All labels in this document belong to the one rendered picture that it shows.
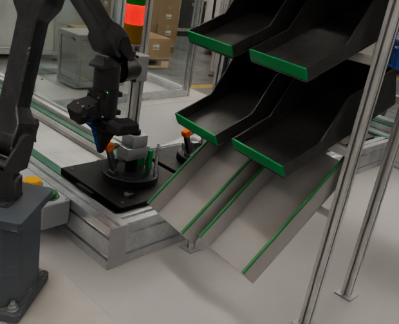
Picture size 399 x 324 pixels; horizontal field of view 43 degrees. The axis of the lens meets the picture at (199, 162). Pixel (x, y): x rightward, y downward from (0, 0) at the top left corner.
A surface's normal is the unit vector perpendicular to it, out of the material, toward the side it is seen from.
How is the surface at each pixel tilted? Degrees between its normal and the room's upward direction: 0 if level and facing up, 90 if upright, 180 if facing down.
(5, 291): 90
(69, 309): 0
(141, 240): 90
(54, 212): 90
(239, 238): 45
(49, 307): 0
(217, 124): 25
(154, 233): 90
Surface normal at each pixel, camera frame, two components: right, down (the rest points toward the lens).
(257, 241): -0.46, -0.58
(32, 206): 0.15, -0.92
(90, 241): -0.69, 0.16
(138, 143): 0.71, 0.37
